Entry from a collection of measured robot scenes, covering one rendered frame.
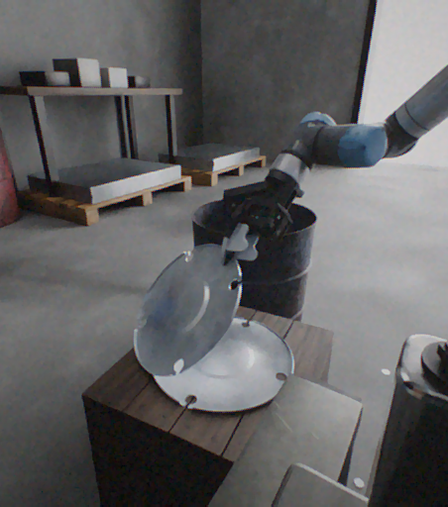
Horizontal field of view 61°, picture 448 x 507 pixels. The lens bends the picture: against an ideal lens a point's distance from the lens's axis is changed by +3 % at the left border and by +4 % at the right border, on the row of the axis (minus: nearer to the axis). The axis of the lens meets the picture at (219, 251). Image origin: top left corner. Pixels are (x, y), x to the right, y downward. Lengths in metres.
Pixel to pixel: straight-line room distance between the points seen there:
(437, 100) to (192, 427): 0.69
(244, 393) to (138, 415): 0.19
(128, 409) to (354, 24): 4.45
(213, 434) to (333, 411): 0.38
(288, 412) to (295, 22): 4.80
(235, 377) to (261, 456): 0.48
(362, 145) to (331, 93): 4.06
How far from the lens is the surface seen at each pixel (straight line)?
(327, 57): 4.80
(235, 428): 0.69
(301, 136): 0.80
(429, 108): 0.80
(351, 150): 0.73
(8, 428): 1.29
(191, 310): 0.74
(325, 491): 0.20
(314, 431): 0.30
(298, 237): 1.13
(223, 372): 0.76
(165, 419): 0.70
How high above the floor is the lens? 0.86
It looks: 24 degrees down
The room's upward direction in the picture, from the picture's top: straight up
